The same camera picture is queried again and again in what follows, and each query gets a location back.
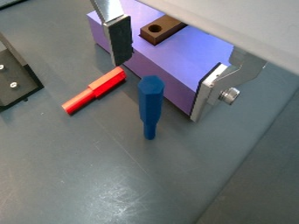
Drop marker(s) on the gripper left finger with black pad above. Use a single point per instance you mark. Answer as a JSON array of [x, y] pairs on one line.
[[117, 26]]

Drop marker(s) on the dark grey bracket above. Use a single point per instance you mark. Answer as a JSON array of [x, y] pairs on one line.
[[20, 82]]

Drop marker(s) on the blue peg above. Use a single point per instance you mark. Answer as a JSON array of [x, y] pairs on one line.
[[152, 94]]

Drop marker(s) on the brown L-shaped block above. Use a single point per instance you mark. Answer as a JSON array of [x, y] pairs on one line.
[[161, 29]]

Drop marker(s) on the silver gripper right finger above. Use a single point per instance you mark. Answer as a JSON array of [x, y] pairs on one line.
[[218, 85]]

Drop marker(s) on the purple board block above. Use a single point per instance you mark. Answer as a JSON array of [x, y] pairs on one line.
[[181, 60]]

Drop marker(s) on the red peg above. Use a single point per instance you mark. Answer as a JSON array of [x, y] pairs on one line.
[[100, 87]]

